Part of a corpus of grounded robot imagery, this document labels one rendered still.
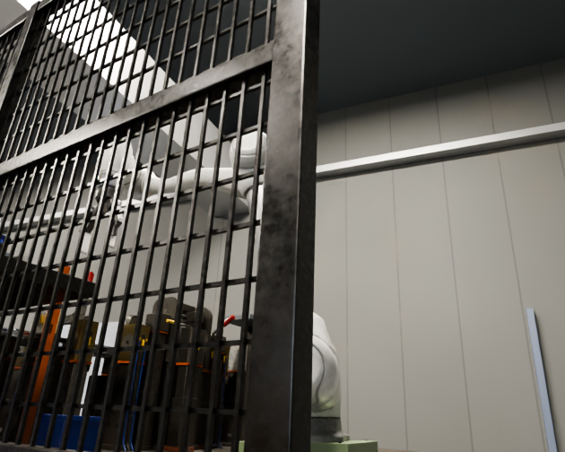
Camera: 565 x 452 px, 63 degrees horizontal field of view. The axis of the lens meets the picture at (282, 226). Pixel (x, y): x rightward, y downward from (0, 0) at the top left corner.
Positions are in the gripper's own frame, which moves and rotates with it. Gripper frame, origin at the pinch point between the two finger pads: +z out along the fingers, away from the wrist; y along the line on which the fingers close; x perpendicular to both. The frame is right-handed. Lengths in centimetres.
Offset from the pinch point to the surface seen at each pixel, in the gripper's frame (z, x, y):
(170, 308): 15.4, -27.7, -9.3
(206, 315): 14.2, -44.3, -11.3
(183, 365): 34.3, -30.3, -16.3
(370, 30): -222, -160, -36
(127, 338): 27.6, -14.8, -5.4
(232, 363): 28, -76, -1
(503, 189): -116, -252, -100
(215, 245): -99, -217, 143
